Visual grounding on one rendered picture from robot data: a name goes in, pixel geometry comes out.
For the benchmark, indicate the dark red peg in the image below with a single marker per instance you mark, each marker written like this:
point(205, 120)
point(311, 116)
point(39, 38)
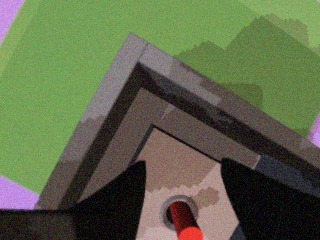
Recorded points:
point(186, 226)

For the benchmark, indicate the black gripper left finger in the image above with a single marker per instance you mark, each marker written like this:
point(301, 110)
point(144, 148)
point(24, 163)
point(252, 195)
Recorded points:
point(111, 213)

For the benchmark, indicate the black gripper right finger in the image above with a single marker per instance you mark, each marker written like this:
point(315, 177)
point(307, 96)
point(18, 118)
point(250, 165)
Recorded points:
point(267, 209)

